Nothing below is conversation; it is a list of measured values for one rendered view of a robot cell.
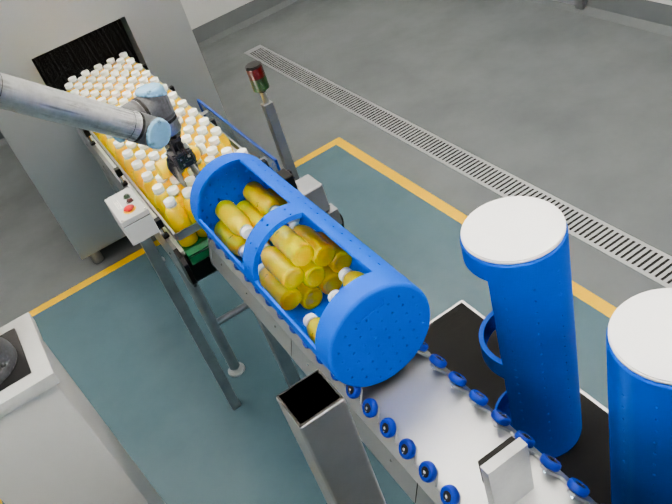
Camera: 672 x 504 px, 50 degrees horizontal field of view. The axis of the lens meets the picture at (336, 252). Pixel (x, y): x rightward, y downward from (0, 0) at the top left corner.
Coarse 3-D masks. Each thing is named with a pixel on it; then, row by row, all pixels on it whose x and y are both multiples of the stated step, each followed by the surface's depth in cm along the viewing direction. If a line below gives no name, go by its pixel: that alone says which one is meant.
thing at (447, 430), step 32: (288, 352) 208; (384, 384) 179; (416, 384) 177; (448, 384) 174; (352, 416) 181; (384, 416) 172; (416, 416) 170; (448, 416) 167; (480, 416) 165; (384, 448) 169; (448, 448) 161; (480, 448) 159; (448, 480) 155; (480, 480) 153; (544, 480) 149
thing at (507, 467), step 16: (496, 448) 141; (512, 448) 139; (480, 464) 139; (496, 464) 138; (512, 464) 139; (528, 464) 143; (496, 480) 139; (512, 480) 142; (528, 480) 146; (496, 496) 142; (512, 496) 145
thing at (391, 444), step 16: (224, 256) 237; (240, 272) 228; (304, 352) 196; (320, 368) 190; (336, 384) 184; (352, 400) 178; (416, 448) 159; (416, 464) 159; (416, 480) 158; (432, 496) 154
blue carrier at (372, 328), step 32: (224, 160) 222; (256, 160) 225; (192, 192) 223; (224, 192) 230; (288, 192) 203; (256, 224) 194; (288, 224) 229; (320, 224) 186; (256, 256) 190; (352, 256) 173; (256, 288) 197; (352, 288) 163; (384, 288) 162; (416, 288) 167; (288, 320) 179; (320, 320) 164; (352, 320) 161; (384, 320) 166; (416, 320) 172; (320, 352) 166; (352, 352) 166; (384, 352) 171; (416, 352) 178; (352, 384) 171
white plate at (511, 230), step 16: (480, 208) 204; (496, 208) 202; (512, 208) 200; (528, 208) 199; (544, 208) 197; (464, 224) 201; (480, 224) 199; (496, 224) 197; (512, 224) 195; (528, 224) 194; (544, 224) 192; (560, 224) 191; (464, 240) 195; (480, 240) 194; (496, 240) 192; (512, 240) 191; (528, 240) 189; (544, 240) 187; (560, 240) 186; (480, 256) 189; (496, 256) 188; (512, 256) 186; (528, 256) 185
